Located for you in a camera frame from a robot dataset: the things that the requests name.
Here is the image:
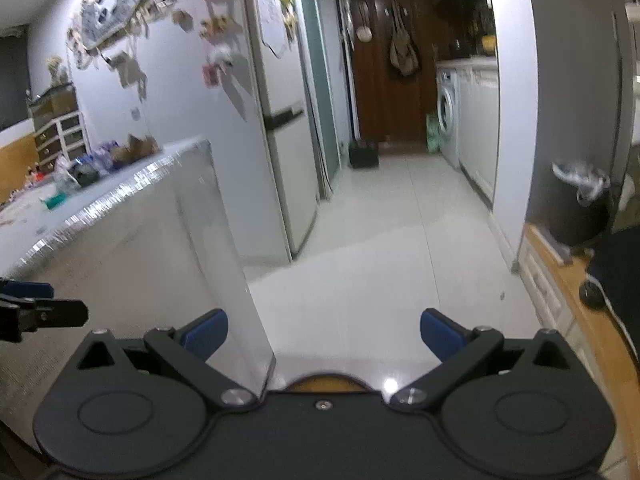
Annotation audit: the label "hanging olive bag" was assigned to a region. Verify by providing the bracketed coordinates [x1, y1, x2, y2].
[389, 0, 420, 78]

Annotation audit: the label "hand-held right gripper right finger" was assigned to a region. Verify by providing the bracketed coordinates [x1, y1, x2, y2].
[390, 309, 578, 410]

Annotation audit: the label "white kitchen cabinets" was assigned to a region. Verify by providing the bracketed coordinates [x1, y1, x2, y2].
[457, 59, 500, 203]

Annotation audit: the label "silver glitter table cover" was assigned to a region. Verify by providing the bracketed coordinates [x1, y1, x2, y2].
[0, 135, 276, 396]

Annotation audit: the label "white washing machine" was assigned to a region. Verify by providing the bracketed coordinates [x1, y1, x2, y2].
[435, 69, 461, 170]

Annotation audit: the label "black bin with white liner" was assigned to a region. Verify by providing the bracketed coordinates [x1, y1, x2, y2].
[547, 159, 616, 247]

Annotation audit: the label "white drawer cabinet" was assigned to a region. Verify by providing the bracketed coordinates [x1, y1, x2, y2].
[32, 112, 90, 173]

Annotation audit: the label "brown cardboard box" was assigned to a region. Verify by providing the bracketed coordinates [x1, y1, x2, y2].
[112, 134, 162, 163]

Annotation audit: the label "green bag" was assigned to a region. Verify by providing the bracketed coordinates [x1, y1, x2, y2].
[425, 112, 442, 155]

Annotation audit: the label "dried flower bunch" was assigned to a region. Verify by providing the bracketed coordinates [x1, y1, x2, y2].
[44, 57, 71, 86]

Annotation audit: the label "wooden topped low cabinet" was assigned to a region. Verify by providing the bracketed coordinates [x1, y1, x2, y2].
[515, 222, 640, 441]

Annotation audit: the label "white plush sheep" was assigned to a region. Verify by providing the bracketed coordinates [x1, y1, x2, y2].
[207, 45, 236, 68]

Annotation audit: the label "black crate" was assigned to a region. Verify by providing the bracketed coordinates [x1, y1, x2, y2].
[348, 141, 380, 169]

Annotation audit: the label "wall hanging banner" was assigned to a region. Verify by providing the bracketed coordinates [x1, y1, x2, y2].
[75, 0, 166, 53]

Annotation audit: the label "whiteboard on refrigerator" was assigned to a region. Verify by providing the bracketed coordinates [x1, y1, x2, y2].
[254, 0, 293, 58]

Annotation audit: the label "white refrigerator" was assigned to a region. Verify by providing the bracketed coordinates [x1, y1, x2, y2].
[240, 0, 321, 261]

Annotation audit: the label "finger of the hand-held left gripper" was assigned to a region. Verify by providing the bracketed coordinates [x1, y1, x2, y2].
[0, 280, 55, 300]
[0, 299, 89, 333]

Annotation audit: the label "brown wooden door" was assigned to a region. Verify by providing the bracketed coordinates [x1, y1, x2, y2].
[340, 0, 437, 147]

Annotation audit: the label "black round object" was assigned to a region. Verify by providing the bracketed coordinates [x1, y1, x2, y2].
[580, 280, 607, 308]

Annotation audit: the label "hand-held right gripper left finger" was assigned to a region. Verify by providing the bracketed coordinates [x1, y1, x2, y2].
[75, 309, 257, 408]

